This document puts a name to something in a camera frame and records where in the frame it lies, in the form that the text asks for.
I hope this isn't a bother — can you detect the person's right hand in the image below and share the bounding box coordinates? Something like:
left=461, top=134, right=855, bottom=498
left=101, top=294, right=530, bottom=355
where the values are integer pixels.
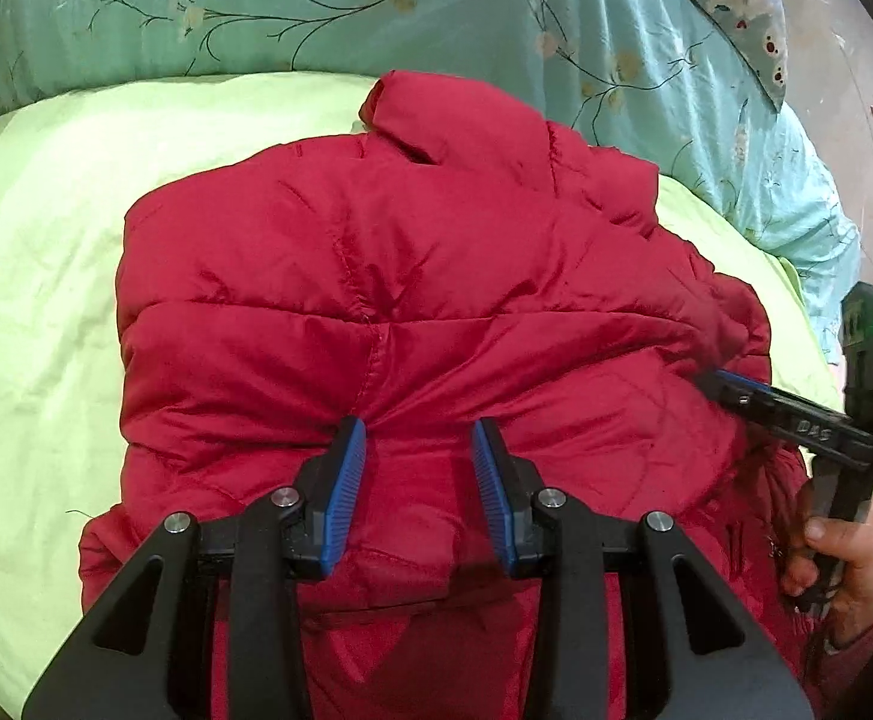
left=777, top=476, right=873, bottom=646

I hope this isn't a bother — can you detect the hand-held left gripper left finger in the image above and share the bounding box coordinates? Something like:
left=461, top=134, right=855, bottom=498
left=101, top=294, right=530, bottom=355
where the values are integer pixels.
left=22, top=416, right=368, bottom=720

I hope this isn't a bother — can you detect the person's right forearm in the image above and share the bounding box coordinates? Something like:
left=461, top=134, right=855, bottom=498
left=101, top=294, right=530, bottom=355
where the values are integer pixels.
left=803, top=577, right=873, bottom=720

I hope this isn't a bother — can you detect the light green blanket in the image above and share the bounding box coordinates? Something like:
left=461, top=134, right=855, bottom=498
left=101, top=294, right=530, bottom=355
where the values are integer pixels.
left=0, top=73, right=846, bottom=698

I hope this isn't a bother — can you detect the bear print pillow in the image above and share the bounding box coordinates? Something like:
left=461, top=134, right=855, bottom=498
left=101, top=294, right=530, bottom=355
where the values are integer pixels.
left=631, top=0, right=790, bottom=110

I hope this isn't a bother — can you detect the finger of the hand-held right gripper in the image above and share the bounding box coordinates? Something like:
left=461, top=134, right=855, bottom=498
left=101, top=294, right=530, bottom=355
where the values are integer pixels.
left=695, top=369, right=853, bottom=455

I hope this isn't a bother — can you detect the teal floral quilt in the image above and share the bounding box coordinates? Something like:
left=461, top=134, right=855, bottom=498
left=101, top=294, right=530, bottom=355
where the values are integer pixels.
left=0, top=0, right=865, bottom=361

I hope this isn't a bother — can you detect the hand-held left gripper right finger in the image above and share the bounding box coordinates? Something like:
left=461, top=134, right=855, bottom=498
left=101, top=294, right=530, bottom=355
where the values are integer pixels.
left=470, top=418, right=814, bottom=720

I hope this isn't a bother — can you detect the red puffer jacket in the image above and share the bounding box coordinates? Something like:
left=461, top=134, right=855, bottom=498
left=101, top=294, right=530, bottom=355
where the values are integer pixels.
left=78, top=70, right=816, bottom=720

